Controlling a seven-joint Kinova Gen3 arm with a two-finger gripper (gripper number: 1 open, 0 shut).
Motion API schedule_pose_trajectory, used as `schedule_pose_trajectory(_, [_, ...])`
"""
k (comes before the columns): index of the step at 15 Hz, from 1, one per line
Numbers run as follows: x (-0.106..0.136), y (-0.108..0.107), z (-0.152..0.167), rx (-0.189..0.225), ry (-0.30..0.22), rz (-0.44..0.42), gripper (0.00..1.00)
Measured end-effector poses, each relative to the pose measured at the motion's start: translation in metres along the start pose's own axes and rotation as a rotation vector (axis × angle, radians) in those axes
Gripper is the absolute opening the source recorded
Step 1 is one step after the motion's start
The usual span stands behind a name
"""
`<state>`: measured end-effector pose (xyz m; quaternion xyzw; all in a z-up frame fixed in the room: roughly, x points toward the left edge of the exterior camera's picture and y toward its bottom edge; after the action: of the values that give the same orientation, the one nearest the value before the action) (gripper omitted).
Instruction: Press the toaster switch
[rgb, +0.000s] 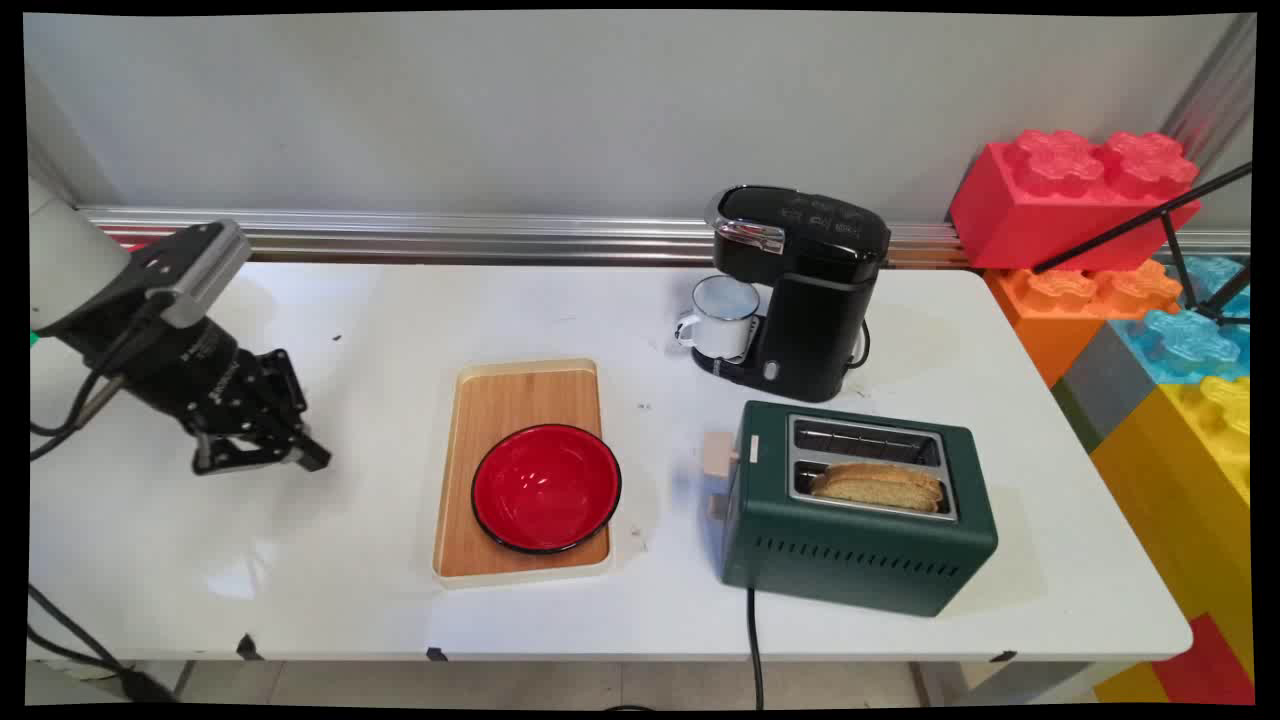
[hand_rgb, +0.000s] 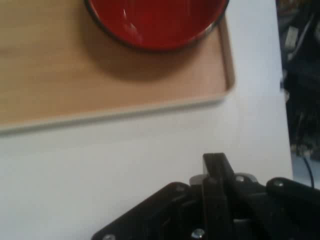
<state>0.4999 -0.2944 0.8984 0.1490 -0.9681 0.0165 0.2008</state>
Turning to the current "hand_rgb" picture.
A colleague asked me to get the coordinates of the thin black cable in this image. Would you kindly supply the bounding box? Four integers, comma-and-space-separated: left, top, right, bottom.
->
302, 154, 315, 188

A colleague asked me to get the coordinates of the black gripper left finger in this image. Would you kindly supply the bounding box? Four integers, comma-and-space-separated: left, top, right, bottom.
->
91, 152, 228, 240

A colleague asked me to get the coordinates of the red bowl with black rim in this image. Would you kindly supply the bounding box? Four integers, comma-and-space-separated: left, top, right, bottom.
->
83, 0, 230, 53

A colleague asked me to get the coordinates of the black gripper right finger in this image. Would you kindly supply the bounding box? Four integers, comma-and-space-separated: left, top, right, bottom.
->
217, 152, 320, 240

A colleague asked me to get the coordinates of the light wooden tray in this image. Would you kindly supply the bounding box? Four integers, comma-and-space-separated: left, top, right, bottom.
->
0, 0, 237, 137

